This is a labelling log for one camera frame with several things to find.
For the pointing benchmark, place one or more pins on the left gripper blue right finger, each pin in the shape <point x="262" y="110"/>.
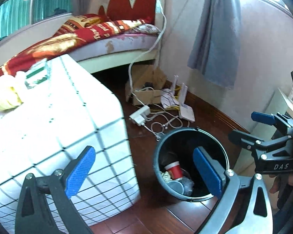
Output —
<point x="256" y="215"/>

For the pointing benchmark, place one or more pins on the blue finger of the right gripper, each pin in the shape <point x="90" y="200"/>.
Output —
<point x="281" y="122"/>
<point x="250" y="142"/>

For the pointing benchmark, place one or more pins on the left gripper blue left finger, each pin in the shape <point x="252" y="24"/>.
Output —
<point x="33" y="213"/>

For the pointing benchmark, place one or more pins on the yellow fluffy towel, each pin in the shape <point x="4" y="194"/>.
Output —
<point x="12" y="92"/>

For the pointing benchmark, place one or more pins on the black round trash bin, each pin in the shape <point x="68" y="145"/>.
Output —
<point x="178" y="145"/>

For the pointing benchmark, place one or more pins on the person's right hand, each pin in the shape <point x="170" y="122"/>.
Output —
<point x="287" y="182"/>

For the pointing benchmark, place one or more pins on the white wifi router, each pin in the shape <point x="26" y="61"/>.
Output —
<point x="185" y="112"/>

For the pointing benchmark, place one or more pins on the clear plastic cup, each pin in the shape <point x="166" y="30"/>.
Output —
<point x="183" y="186"/>

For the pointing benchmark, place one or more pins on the red paper cup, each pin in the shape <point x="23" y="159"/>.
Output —
<point x="174" y="170"/>

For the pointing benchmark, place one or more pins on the crumpled paper in bin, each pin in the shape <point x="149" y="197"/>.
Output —
<point x="166" y="176"/>

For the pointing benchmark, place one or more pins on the blue grey curtain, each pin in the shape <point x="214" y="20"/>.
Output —
<point x="216" y="49"/>

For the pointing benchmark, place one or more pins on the white checkered tablecloth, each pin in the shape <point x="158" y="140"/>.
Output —
<point x="60" y="117"/>

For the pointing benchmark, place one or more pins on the white power strip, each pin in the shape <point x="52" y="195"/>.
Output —
<point x="139" y="117"/>

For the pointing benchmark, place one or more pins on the brown cardboard box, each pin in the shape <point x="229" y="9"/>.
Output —
<point x="147" y="83"/>

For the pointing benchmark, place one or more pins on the green white carton box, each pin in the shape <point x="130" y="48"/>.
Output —
<point x="38" y="73"/>

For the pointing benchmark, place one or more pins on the bed with red headboard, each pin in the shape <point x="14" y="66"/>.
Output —
<point x="132" y="46"/>

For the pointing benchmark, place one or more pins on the red yellow patterned blanket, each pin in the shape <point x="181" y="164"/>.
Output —
<point x="76" y="32"/>

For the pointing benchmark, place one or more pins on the window with green curtain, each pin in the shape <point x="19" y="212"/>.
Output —
<point x="18" y="14"/>

